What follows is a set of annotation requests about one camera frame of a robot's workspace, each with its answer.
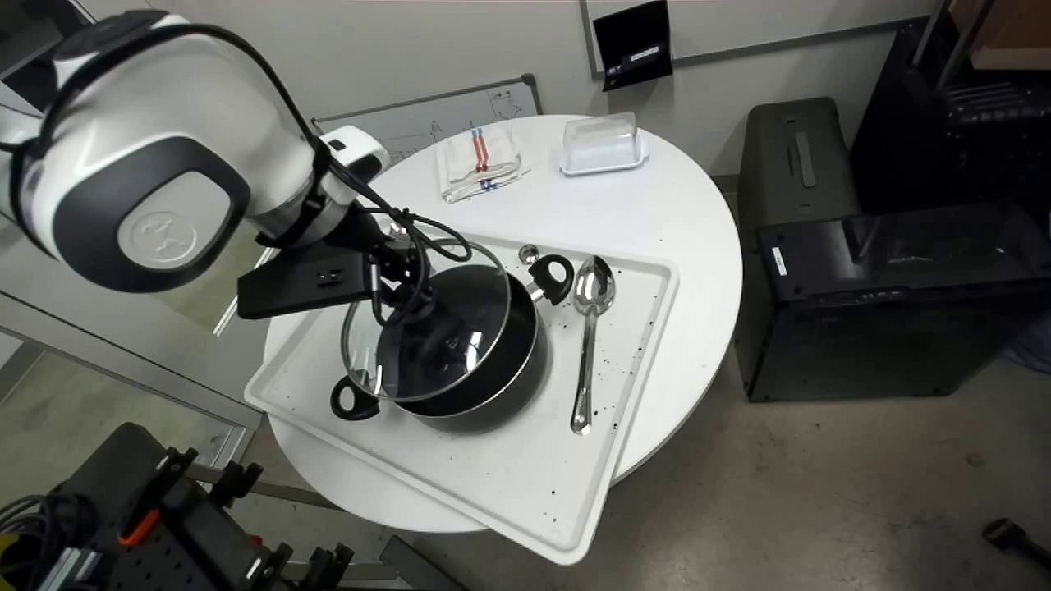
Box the black whiteboard eraser holder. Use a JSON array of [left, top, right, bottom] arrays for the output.
[[588, 0, 678, 96]]

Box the glass pot lid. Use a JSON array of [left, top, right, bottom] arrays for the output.
[[340, 259, 517, 410]]

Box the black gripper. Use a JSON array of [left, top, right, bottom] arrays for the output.
[[319, 197, 433, 327]]

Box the black object on floor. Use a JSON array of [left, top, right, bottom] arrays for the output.
[[979, 515, 1051, 573]]

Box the clear plastic container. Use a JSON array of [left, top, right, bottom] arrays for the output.
[[557, 108, 650, 182]]

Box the metal spoon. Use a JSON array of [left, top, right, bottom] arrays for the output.
[[565, 253, 620, 438]]

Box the grey metal frame rail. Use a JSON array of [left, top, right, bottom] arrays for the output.
[[0, 284, 268, 442]]

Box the white plastic tray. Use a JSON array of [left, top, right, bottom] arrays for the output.
[[240, 229, 685, 567]]

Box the cardboard box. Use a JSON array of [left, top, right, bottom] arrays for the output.
[[948, 0, 1051, 75]]

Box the black cabinet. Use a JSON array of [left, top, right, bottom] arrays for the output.
[[850, 13, 1051, 232]]

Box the black equipment cart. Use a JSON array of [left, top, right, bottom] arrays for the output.
[[0, 419, 373, 591]]

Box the small leaning whiteboard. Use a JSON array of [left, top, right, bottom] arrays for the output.
[[308, 71, 547, 166]]

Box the black floor case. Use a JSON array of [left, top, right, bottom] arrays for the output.
[[734, 96, 1051, 403]]

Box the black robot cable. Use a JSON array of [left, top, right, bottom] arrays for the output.
[[308, 129, 478, 330]]

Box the black pot with handles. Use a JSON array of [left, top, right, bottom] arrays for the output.
[[328, 242, 580, 434]]

